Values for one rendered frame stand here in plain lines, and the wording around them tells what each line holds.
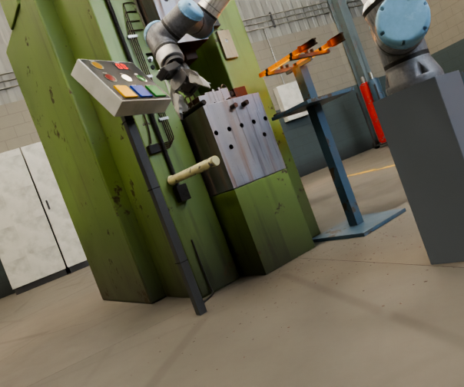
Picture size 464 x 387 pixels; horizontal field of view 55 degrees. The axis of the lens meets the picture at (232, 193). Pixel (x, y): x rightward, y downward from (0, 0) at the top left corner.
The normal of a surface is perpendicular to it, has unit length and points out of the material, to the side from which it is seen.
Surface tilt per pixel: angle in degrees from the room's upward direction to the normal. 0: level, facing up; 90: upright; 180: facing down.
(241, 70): 90
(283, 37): 90
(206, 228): 90
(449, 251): 90
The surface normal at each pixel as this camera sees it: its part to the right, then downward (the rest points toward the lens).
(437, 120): -0.68, 0.28
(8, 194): 0.37, -0.11
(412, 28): -0.24, 0.22
